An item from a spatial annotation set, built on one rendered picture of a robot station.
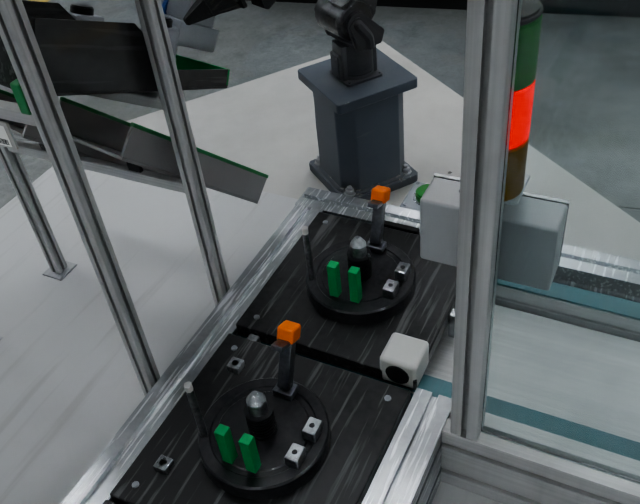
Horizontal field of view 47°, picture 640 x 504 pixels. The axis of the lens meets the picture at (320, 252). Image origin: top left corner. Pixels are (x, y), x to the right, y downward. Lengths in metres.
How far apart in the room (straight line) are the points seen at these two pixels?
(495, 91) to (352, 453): 0.42
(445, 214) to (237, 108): 0.99
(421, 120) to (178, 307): 0.63
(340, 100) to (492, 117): 0.64
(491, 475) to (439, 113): 0.83
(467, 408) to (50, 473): 0.52
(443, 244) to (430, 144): 0.75
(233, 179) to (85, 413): 0.37
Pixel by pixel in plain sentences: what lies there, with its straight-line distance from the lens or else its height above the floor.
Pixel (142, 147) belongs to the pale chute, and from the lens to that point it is 0.89.
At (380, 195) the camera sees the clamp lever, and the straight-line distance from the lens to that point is 0.94.
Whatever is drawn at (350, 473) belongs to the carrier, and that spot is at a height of 0.97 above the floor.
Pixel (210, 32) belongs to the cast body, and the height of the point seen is 1.23.
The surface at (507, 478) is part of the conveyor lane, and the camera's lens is 0.86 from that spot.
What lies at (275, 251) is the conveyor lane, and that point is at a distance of 1.05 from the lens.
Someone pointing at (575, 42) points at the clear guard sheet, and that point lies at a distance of 0.52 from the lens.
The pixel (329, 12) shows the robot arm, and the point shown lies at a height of 1.18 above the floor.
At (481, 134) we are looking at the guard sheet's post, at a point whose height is 1.33.
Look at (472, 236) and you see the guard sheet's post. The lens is 0.62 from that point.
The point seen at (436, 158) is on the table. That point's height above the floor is 0.86.
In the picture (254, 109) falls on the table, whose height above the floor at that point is 0.86.
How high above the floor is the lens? 1.64
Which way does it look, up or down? 41 degrees down
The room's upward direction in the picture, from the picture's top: 7 degrees counter-clockwise
